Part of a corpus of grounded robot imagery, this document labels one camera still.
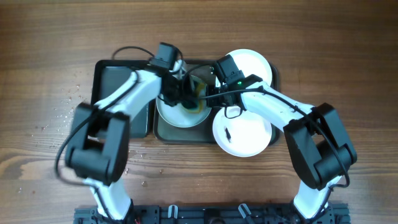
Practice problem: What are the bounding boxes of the green yellow sponge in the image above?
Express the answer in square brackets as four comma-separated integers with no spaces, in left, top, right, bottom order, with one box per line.
[181,79,206,113]

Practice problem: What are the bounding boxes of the light blue plate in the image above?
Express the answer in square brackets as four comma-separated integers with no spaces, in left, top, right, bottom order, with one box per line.
[156,76,211,128]

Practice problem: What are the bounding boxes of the white plate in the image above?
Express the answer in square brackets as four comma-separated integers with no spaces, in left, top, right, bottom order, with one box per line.
[223,49,273,90]
[212,106,272,157]

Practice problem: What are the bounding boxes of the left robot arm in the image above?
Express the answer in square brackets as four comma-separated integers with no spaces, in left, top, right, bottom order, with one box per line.
[54,67,200,223]

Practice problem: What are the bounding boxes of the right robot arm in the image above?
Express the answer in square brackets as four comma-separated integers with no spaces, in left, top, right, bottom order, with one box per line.
[204,75,357,223]

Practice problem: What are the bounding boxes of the dark brown serving tray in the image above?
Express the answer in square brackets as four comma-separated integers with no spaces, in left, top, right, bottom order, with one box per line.
[153,59,280,146]

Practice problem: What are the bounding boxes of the black rectangular sponge tray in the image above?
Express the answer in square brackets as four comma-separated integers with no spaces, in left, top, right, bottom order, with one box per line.
[90,60,155,139]

